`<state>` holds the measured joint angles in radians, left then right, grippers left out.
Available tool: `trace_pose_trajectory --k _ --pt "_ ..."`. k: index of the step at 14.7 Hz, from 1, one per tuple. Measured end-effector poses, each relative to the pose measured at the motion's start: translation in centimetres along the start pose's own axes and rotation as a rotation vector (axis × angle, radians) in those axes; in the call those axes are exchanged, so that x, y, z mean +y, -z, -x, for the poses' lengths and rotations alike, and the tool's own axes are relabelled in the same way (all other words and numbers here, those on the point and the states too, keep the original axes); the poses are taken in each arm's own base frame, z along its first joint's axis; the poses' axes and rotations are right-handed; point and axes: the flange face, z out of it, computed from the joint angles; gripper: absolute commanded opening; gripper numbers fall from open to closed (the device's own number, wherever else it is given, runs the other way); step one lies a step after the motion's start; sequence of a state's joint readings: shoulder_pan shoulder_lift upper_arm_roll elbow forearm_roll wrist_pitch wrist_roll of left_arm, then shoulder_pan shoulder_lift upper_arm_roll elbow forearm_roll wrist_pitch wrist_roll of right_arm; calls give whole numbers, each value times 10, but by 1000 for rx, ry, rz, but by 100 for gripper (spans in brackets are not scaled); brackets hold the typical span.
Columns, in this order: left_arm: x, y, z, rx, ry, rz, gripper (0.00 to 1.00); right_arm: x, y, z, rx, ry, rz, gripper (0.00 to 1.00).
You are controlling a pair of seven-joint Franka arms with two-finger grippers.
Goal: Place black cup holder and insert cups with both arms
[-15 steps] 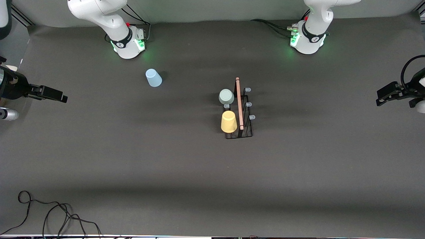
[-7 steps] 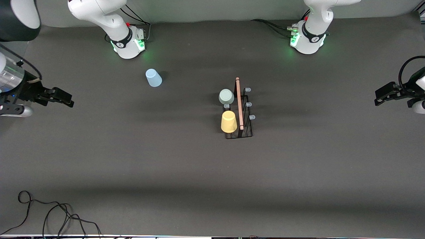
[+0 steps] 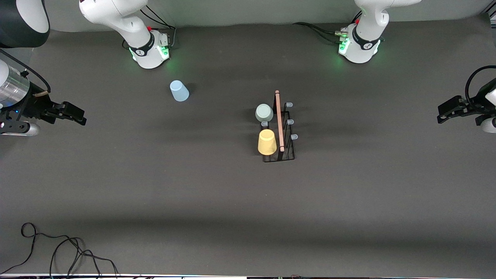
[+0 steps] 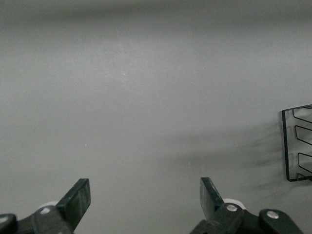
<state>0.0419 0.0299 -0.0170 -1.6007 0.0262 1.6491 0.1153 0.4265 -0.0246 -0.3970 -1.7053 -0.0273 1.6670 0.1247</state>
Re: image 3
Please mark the pale blue plastic cup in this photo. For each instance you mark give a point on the pale blue plastic cup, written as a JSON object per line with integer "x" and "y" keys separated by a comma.
{"x": 179, "y": 92}

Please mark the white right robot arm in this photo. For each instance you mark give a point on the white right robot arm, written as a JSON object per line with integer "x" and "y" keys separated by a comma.
{"x": 143, "y": 54}

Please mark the yellow plastic cup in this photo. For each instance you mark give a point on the yellow plastic cup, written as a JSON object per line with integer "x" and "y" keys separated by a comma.
{"x": 267, "y": 142}

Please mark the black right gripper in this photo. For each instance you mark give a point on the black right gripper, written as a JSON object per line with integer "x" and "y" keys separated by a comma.
{"x": 34, "y": 106}

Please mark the pale green plastic cup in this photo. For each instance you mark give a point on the pale green plastic cup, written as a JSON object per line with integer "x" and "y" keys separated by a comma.
{"x": 264, "y": 112}

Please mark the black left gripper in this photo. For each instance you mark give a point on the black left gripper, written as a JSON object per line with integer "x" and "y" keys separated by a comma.
{"x": 466, "y": 107}

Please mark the dark grey table mat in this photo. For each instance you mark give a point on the dark grey table mat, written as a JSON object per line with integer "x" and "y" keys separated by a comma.
{"x": 271, "y": 213}

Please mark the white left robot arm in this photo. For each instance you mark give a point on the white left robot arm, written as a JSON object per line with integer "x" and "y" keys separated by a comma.
{"x": 362, "y": 46}

